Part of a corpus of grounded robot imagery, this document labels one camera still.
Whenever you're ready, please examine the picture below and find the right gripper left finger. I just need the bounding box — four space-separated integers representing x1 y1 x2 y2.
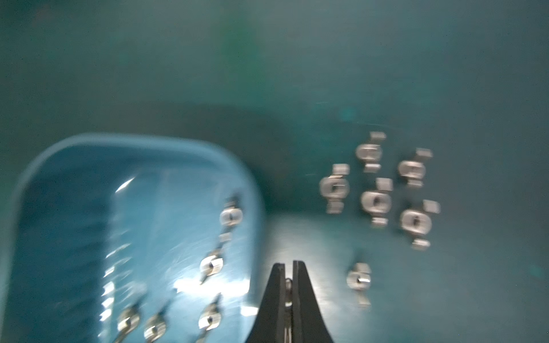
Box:
245 263 287 343

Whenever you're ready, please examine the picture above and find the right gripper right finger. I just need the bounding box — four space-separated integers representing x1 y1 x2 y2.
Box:
293 260 333 343

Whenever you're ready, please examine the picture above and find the teal plastic storage box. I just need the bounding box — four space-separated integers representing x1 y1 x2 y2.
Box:
1 134 264 342

